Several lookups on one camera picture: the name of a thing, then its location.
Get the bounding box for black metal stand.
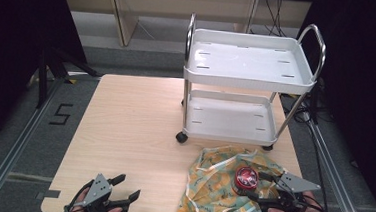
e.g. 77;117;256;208
34;43;105;114

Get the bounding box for red candy jar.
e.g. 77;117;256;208
232;165;261;196

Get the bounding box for black hanging cables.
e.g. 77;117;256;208
249;0;290;38

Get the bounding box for floral cloth bag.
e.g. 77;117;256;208
176;142;304;212

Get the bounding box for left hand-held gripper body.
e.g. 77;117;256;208
82;172;133;212

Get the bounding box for metal floor rail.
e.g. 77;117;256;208
300;118;374;212
0;72;66;212

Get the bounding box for black floor cables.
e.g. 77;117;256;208
283;76;334;177

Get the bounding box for white two-tier cart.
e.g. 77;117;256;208
174;12;329;156

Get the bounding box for light wooden desk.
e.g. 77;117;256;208
56;0;314;61

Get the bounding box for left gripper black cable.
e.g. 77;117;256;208
62;177;96;212

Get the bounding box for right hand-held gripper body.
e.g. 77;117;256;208
268;171;323;212

